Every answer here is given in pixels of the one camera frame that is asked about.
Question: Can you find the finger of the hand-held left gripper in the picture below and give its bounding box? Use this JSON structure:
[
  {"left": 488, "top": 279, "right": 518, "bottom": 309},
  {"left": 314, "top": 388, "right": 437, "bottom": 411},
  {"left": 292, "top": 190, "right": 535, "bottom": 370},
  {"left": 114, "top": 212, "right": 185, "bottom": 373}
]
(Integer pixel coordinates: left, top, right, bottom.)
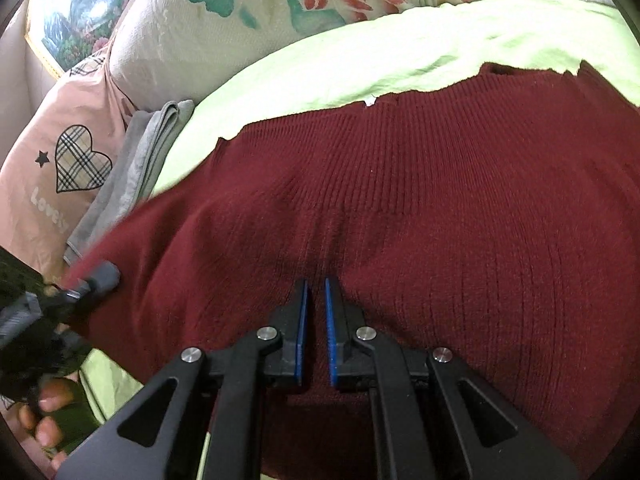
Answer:
[{"left": 60, "top": 260, "right": 122, "bottom": 312}]

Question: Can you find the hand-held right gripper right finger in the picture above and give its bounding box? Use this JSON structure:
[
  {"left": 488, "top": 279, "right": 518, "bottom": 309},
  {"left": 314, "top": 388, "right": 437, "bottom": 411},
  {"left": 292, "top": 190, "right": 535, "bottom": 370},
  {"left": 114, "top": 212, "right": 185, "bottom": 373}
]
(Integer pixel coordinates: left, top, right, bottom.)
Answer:
[{"left": 325, "top": 277, "right": 581, "bottom": 480}]

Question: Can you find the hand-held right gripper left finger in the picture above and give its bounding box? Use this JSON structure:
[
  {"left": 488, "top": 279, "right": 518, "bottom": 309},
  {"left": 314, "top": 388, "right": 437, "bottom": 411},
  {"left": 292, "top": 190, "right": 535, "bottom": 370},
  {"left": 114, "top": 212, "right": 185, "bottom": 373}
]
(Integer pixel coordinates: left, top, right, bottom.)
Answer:
[{"left": 55, "top": 280, "right": 308, "bottom": 480}]

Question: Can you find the maroon knit hooded sweater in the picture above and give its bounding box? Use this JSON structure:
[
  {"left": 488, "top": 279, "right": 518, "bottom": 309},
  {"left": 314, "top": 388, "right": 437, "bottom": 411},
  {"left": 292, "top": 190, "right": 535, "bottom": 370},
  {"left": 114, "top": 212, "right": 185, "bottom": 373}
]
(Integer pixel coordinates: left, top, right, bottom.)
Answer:
[{"left": 62, "top": 61, "right": 640, "bottom": 480}]

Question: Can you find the person's left hand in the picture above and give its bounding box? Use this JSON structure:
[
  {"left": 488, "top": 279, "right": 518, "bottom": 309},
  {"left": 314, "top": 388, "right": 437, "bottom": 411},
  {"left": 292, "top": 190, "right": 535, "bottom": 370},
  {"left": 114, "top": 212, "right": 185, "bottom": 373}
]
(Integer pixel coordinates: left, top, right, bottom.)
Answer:
[{"left": 17, "top": 377, "right": 82, "bottom": 467}]

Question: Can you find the grey folded towel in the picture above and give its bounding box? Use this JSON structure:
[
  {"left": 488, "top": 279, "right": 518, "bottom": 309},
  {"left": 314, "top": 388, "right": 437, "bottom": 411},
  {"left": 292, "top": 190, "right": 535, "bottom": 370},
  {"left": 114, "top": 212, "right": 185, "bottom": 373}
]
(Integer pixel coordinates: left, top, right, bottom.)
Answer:
[{"left": 64, "top": 100, "right": 196, "bottom": 266}]

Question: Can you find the pink heart print pillow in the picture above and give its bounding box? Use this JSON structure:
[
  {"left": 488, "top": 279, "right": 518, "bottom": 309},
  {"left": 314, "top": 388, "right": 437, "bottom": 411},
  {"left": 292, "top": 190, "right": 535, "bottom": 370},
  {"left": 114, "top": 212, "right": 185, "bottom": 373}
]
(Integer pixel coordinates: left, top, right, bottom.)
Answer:
[{"left": 0, "top": 45, "right": 137, "bottom": 281}]

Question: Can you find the gold framed landscape picture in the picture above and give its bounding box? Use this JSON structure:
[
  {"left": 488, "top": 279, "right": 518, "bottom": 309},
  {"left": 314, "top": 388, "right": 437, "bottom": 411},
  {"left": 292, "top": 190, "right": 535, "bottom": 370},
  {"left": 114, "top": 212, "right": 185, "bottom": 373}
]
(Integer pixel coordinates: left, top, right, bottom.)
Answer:
[{"left": 25, "top": 0, "right": 162, "bottom": 79}]

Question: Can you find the light green bed sheet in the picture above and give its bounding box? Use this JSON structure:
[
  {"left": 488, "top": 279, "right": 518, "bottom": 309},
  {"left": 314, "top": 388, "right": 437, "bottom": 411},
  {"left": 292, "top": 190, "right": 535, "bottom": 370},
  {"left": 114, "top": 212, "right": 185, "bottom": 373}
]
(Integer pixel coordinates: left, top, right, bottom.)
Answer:
[{"left": 80, "top": 0, "right": 640, "bottom": 480}]

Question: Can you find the white floral pillow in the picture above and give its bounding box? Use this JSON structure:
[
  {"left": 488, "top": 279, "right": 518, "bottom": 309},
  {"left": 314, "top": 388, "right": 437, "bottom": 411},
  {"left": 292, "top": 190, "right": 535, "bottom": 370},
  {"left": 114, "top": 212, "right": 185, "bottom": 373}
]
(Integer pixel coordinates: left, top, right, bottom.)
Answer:
[{"left": 107, "top": 0, "right": 617, "bottom": 111}]

